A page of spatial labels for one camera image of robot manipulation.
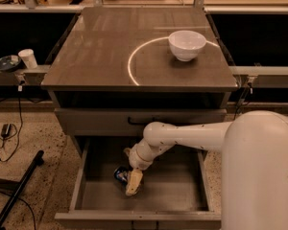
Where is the white paper cup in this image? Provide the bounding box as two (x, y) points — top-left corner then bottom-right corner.
(18, 49), (37, 69)

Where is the white ceramic bowl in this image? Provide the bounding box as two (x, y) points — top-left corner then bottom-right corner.
(168, 30), (206, 61)

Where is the grey drawer cabinet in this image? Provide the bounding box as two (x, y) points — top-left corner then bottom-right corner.
(42, 7), (238, 150)

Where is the closed grey top drawer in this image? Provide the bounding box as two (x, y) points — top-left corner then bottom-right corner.
(55, 108), (227, 136)

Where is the black cable right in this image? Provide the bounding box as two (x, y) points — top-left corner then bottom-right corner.
(232, 77), (255, 120)

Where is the black drawer handle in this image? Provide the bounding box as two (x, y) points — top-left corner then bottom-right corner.
(127, 117), (156, 126)

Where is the black cable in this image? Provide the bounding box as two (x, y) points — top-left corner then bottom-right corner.
(0, 83), (24, 164)
(232, 77), (255, 120)

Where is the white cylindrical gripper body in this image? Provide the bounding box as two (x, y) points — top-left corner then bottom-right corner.
(128, 139), (173, 171)

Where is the dark blue plate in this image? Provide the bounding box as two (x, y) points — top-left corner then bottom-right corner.
(0, 55), (21, 72)

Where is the black power adapter left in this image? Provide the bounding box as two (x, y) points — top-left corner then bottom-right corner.
(1, 124), (11, 138)

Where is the black cable left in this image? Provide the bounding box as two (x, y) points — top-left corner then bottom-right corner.
(0, 83), (24, 164)

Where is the open grey middle drawer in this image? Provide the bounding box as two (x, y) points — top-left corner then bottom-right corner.
(55, 137), (221, 230)

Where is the black metal pole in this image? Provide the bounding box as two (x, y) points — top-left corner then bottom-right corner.
(0, 150), (44, 230)

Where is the blue pepsi can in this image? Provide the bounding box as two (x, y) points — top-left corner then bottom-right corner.
(114, 167), (130, 193)

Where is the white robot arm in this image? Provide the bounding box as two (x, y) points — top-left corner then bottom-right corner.
(126, 111), (288, 230)

